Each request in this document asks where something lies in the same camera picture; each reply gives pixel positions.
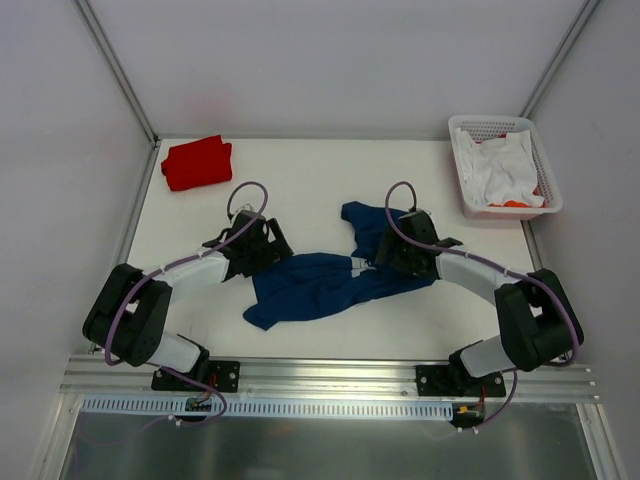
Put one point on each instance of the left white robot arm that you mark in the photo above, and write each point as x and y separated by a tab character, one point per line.
129	316

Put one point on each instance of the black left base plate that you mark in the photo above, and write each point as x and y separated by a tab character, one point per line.
222	375

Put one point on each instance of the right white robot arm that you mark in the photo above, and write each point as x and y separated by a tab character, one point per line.
536	321

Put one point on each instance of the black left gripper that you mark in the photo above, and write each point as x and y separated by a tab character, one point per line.
276	242

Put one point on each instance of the aluminium frame post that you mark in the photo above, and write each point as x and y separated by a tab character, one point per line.
570	38
107	52

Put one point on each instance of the left aluminium frame post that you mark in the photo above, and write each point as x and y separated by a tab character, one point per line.
107	52

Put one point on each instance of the white plastic laundry basket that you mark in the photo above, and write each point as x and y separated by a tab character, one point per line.
485	127

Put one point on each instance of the white t-shirt in basket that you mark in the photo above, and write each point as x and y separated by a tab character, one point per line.
504	163

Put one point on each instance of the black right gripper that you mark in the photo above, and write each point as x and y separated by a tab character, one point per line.
388	250

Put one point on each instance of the white slotted cable duct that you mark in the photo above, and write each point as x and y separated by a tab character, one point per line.
276	408

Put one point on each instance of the right aluminium frame post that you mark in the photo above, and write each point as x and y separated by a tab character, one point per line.
570	38

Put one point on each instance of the orange t-shirt in basket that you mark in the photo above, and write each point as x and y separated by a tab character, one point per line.
516	199

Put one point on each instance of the blue mickey mouse t-shirt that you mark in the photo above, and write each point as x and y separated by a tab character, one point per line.
312	286

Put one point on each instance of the folded red t-shirt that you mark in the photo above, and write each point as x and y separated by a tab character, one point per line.
197	164

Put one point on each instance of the aluminium front mounting rail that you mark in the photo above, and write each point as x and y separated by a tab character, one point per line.
329	379

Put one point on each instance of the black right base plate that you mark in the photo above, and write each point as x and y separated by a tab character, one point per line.
448	380

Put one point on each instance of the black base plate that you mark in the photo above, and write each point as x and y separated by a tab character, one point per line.
448	380
222	375

